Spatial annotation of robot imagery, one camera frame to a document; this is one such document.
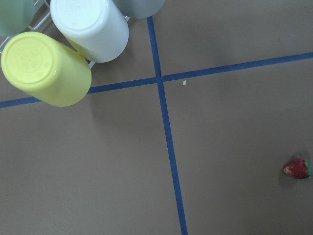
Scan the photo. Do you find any white wire cup rack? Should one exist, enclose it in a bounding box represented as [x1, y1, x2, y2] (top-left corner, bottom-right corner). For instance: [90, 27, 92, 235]
[0, 0, 131, 69]

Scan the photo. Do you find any green cup on rack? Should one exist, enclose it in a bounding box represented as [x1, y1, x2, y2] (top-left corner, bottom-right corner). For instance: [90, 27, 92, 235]
[0, 0, 35, 37]

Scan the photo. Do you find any white cup on rack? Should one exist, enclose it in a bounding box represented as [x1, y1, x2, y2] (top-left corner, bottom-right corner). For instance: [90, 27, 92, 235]
[50, 0, 129, 63]

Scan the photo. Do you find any yellow cup on rack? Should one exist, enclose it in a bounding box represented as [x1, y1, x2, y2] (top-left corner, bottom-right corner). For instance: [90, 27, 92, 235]
[1, 32, 91, 107]

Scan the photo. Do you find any grey cup on rack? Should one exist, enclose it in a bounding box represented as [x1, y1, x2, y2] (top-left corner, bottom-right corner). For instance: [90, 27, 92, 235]
[113, 0, 165, 19]

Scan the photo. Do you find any strawberry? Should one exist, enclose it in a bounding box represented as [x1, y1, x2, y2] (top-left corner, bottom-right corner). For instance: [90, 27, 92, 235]
[283, 158, 312, 179]

